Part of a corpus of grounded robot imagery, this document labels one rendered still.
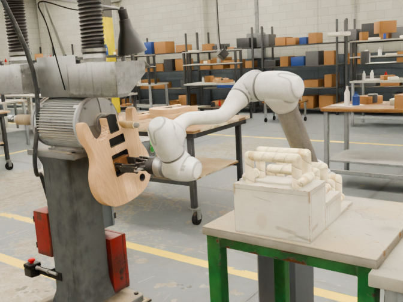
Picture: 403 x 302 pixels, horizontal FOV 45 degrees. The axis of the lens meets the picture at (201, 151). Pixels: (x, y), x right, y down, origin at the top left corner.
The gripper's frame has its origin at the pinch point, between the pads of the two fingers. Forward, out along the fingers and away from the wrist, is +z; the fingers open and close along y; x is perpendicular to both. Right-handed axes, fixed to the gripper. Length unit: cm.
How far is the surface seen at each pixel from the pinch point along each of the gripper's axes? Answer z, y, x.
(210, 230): -57, -18, -15
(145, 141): 16.2, 33.0, -2.3
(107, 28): 730, 713, 18
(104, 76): -4.5, -3.7, 39.3
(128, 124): -1.9, 6.5, 15.6
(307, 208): -93, -14, -3
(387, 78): 110, 799, -146
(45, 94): 46, 3, 31
